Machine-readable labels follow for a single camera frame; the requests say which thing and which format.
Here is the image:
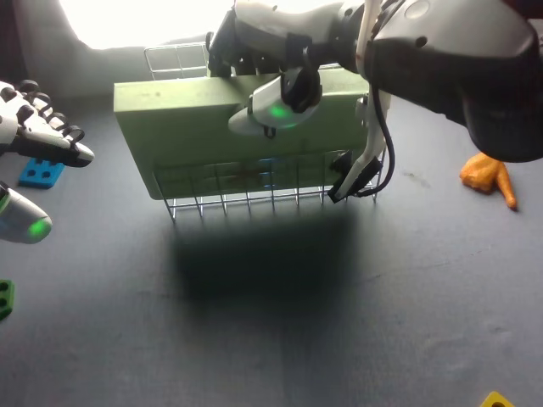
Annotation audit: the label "orange toy chicken wing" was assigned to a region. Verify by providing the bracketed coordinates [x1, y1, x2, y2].
[460, 151, 519, 212]

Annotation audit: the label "pale green book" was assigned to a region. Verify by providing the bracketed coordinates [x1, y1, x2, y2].
[113, 66, 373, 202]

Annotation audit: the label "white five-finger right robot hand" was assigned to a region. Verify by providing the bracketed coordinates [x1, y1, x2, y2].
[206, 0, 345, 139]

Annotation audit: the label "yellow block with two holes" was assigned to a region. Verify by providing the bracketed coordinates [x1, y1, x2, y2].
[480, 390, 514, 407]

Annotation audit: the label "grey table cloth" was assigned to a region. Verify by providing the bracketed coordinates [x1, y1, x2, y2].
[0, 0, 543, 407]

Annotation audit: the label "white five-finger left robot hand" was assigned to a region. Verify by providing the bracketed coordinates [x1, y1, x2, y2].
[0, 79, 96, 246]

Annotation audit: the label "green block with holes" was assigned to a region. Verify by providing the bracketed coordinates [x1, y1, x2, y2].
[0, 279, 16, 322]

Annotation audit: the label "blue square block with holes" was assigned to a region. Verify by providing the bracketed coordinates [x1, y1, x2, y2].
[17, 157, 66, 190]

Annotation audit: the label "white wire file rack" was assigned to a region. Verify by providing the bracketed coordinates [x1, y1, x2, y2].
[143, 41, 388, 224]

